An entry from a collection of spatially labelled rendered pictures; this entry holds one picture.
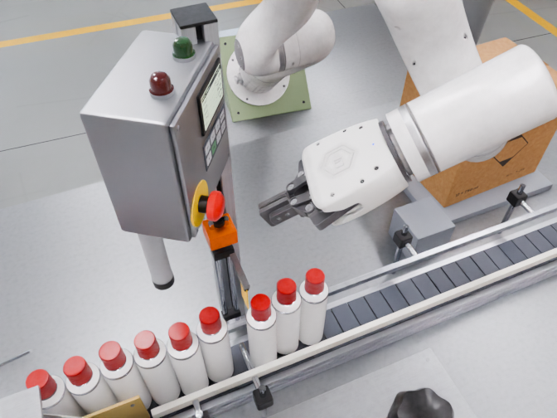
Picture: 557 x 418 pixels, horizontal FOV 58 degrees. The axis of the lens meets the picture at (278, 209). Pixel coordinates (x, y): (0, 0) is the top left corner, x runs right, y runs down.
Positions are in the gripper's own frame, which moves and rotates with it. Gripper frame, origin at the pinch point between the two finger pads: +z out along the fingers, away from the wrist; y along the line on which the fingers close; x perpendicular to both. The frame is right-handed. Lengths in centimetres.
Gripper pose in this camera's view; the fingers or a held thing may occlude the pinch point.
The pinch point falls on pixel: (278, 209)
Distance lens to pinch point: 61.0
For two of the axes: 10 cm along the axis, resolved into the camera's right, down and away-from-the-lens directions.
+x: 5.0, 5.2, 6.9
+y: 1.4, 7.4, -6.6
